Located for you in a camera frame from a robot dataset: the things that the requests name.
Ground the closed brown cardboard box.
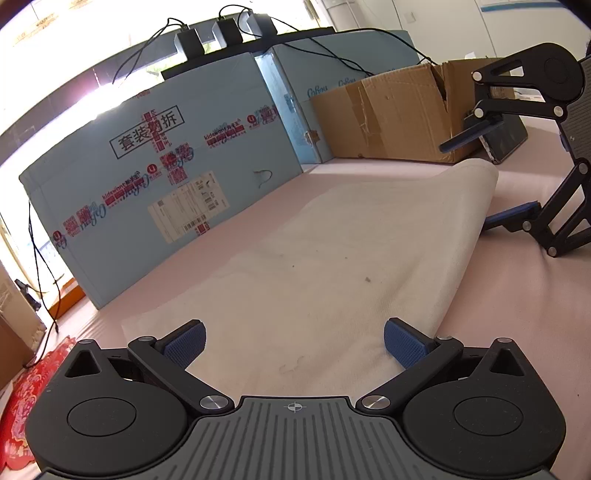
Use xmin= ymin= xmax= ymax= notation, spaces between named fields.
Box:
xmin=0 ymin=265 xmax=48 ymax=391

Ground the dark smartphone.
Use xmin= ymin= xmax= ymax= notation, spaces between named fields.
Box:
xmin=480 ymin=115 xmax=528 ymax=165

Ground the black power adapter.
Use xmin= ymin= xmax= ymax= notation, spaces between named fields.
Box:
xmin=212 ymin=17 xmax=245 ymax=47
xmin=174 ymin=28 xmax=205 ymax=60
xmin=238 ymin=11 xmax=279 ymax=40

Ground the plain blue cardboard box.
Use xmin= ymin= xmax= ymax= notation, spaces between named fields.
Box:
xmin=256 ymin=30 xmax=435 ymax=164

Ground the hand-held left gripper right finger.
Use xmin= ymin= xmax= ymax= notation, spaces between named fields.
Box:
xmin=360 ymin=318 xmax=532 ymax=412

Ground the orange object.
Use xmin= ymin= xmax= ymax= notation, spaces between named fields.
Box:
xmin=50 ymin=278 xmax=87 ymax=319

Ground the large blue labelled cardboard box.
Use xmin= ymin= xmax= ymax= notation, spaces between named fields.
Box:
xmin=18 ymin=50 xmax=305 ymax=310

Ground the open brown cardboard box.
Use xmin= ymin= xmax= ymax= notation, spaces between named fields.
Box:
xmin=309 ymin=58 xmax=515 ymax=165

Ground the hanging black cable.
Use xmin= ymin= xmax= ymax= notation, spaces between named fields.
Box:
xmin=16 ymin=200 xmax=63 ymax=335

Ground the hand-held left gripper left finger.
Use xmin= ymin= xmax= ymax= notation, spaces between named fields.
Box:
xmin=62 ymin=320 xmax=232 ymax=414

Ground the thin black cable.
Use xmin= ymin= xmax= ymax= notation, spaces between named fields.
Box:
xmin=112 ymin=17 xmax=188 ymax=87

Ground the white cloth towel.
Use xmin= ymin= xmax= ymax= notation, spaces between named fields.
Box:
xmin=121 ymin=158 xmax=499 ymax=398

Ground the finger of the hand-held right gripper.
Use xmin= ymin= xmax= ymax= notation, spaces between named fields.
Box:
xmin=482 ymin=159 xmax=591 ymax=259
xmin=438 ymin=48 xmax=565 ymax=154

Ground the long black cable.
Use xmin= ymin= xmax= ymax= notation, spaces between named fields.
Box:
xmin=277 ymin=27 xmax=432 ymax=77

